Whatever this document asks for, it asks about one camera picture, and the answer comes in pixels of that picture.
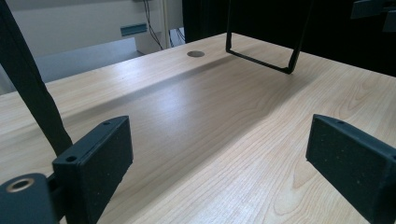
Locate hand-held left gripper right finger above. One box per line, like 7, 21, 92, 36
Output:
305, 114, 396, 224

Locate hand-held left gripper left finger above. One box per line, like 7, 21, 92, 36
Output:
51, 115, 134, 224

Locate black desk shelf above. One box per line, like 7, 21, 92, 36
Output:
0, 0, 314, 157

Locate grey partition panel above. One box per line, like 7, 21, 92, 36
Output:
34, 36, 146, 84

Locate blue-grey wall plate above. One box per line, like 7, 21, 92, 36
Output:
120, 22, 149, 37

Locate grey table cable grommet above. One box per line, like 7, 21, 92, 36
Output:
186, 49, 205, 59

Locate black cable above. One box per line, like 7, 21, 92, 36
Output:
141, 0, 164, 51

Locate white vertical wall trim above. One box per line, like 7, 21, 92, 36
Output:
160, 0, 171, 49

